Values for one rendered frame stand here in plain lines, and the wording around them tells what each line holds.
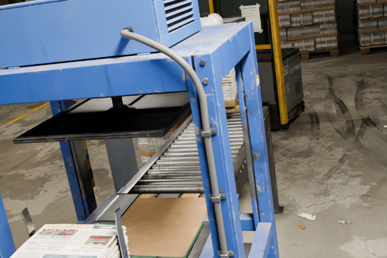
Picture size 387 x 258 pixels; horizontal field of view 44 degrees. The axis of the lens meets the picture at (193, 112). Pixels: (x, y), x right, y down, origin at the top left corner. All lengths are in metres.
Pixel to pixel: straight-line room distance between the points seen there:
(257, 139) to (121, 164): 1.83
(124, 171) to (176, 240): 1.83
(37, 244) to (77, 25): 0.67
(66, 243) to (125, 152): 2.17
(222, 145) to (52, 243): 0.58
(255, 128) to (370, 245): 1.54
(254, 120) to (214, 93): 0.66
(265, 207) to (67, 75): 1.05
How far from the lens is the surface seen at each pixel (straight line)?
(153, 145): 3.98
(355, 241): 3.33
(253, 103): 1.94
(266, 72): 5.34
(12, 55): 1.71
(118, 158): 3.63
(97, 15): 1.53
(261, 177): 2.05
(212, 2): 5.33
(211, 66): 1.31
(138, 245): 1.93
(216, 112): 1.34
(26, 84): 1.57
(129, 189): 2.42
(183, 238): 1.91
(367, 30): 8.87
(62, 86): 1.50
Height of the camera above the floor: 1.75
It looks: 16 degrees down
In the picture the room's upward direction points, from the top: 9 degrees counter-clockwise
